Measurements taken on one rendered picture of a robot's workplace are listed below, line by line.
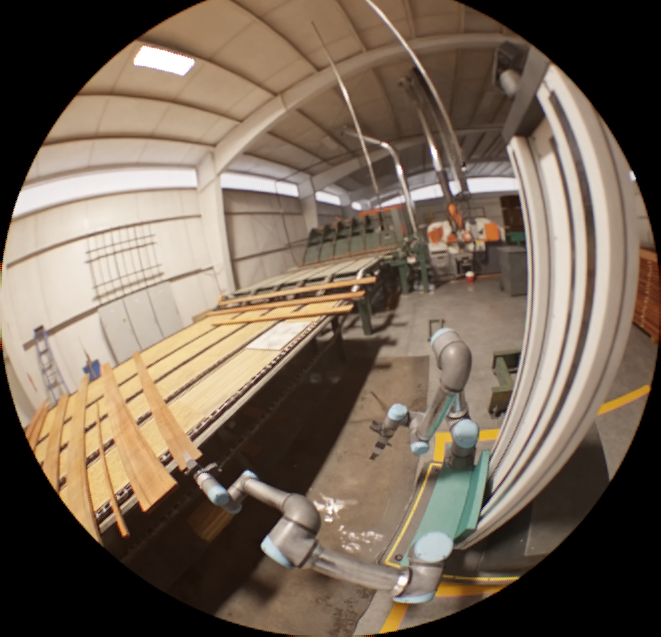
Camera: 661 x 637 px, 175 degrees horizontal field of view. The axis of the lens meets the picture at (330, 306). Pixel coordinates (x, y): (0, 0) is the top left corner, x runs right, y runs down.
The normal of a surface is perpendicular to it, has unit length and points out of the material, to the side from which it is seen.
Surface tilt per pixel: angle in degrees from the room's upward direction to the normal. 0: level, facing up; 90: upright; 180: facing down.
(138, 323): 90
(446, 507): 0
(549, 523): 0
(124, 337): 90
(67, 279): 90
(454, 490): 0
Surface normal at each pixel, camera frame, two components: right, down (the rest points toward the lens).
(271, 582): -0.23, -0.93
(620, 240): -0.54, 0.35
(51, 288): 0.87, -0.10
